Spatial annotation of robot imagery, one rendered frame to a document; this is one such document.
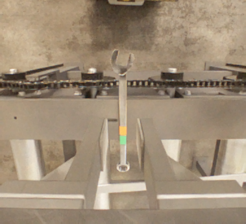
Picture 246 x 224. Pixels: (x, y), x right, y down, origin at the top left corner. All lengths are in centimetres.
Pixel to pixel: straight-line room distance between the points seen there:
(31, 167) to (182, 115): 65
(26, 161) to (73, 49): 101
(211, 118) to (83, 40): 129
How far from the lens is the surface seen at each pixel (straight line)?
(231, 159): 85
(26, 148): 79
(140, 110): 35
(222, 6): 173
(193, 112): 37
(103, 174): 77
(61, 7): 161
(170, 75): 62
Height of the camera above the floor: 149
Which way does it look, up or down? 74 degrees down
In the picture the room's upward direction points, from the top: 179 degrees counter-clockwise
